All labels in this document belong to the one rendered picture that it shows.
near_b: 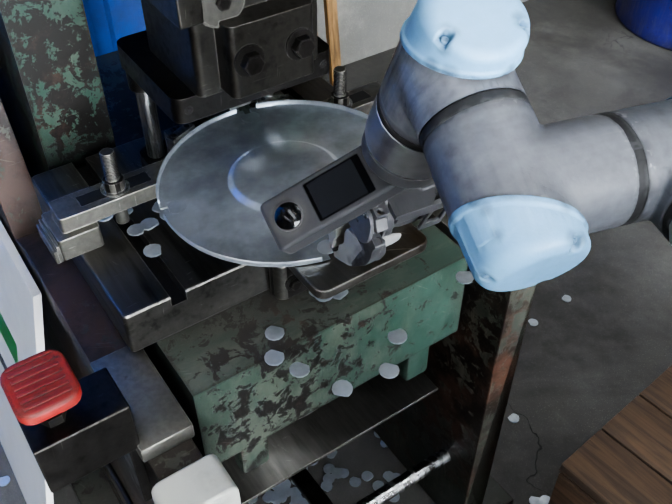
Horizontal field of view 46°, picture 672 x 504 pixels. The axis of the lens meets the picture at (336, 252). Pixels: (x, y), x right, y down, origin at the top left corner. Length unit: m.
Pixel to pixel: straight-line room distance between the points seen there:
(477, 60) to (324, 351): 0.53
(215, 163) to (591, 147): 0.53
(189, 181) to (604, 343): 1.16
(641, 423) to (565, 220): 0.83
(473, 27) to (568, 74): 2.23
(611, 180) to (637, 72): 2.31
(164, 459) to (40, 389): 0.17
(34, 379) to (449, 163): 0.45
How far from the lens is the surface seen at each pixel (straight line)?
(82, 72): 1.09
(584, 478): 1.20
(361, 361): 1.02
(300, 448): 1.23
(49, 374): 0.78
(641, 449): 1.26
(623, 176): 0.51
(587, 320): 1.89
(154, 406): 0.88
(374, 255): 0.70
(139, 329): 0.91
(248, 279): 0.94
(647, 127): 0.53
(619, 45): 2.95
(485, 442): 1.31
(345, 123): 0.98
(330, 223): 0.65
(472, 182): 0.48
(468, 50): 0.49
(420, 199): 0.68
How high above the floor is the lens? 1.34
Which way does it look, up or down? 43 degrees down
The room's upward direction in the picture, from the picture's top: straight up
